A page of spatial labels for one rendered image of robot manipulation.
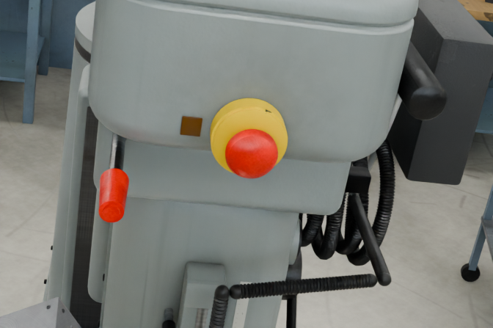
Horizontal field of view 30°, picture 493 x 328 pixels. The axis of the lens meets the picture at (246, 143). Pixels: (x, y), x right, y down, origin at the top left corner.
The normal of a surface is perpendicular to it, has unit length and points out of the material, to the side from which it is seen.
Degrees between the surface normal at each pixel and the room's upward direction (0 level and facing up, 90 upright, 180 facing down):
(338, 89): 90
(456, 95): 90
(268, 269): 90
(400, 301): 0
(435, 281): 0
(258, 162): 92
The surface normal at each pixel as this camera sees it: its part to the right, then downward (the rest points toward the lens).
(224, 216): 0.10, 0.32
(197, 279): 0.15, -0.89
